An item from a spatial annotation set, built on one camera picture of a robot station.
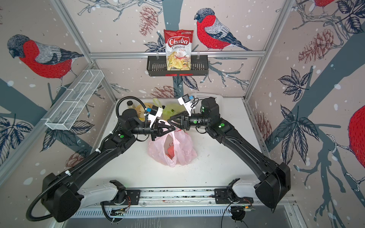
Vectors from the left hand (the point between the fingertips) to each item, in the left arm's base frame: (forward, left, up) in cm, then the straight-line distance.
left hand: (175, 127), depth 62 cm
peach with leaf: (-7, +2, -9) cm, 12 cm away
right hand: (+3, +3, +1) cm, 4 cm away
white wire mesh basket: (+21, +58, -3) cm, 62 cm away
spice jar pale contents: (+38, +39, -27) cm, 60 cm away
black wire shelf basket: (+50, +16, -1) cm, 52 cm away
